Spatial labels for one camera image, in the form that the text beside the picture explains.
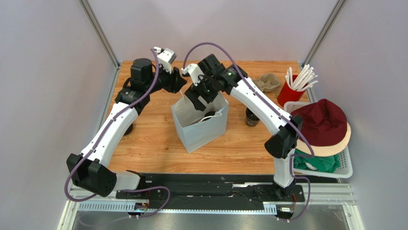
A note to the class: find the maroon bucket hat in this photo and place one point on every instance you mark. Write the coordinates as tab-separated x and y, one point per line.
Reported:
325	127

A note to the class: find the black coffee cup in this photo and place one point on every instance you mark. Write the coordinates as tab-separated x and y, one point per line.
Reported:
129	130
251	119

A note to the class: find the white plastic basket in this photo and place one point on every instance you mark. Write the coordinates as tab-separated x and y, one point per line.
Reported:
345	168

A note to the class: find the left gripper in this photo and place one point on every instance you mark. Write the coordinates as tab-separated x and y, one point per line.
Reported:
175	80

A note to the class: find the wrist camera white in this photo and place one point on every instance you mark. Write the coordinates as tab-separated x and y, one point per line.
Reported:
194	72
165	57

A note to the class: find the black plastic cup lid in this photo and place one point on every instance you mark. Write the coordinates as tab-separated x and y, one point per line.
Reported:
211	114

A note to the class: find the green cloth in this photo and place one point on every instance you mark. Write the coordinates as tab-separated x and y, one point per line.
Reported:
327	164

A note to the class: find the white paper straws bundle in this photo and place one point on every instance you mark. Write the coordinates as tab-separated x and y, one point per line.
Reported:
305	80

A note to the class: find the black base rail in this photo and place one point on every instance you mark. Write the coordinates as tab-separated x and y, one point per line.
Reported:
215	192

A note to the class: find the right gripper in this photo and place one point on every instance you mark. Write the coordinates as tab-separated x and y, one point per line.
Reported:
195	96

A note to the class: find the white paper bag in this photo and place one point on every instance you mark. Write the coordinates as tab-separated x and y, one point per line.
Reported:
193	130

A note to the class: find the right aluminium frame post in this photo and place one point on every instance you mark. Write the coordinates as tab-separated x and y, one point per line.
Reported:
335	12

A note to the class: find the red cup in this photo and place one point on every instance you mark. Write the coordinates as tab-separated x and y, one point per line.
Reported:
288	94

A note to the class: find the left aluminium frame post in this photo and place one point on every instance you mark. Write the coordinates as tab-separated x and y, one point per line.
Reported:
89	12

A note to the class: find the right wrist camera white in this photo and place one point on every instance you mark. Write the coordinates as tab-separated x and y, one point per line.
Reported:
194	72

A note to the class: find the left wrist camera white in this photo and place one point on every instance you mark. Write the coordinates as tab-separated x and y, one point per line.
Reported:
165	57

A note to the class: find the bottom pulp cup carrier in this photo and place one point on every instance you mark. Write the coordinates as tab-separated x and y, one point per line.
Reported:
267	82

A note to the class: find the black coffee cup right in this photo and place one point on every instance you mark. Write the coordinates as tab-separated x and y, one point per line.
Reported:
251	119

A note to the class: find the black coffee cup left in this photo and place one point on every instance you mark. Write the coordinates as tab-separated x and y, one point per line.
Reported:
129	130

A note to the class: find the aluminium frame post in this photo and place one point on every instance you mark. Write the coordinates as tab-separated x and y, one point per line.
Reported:
335	12
89	12

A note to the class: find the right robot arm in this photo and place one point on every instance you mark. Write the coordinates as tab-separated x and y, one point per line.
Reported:
284	128

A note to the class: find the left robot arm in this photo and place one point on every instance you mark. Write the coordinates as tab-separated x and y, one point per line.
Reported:
88	169

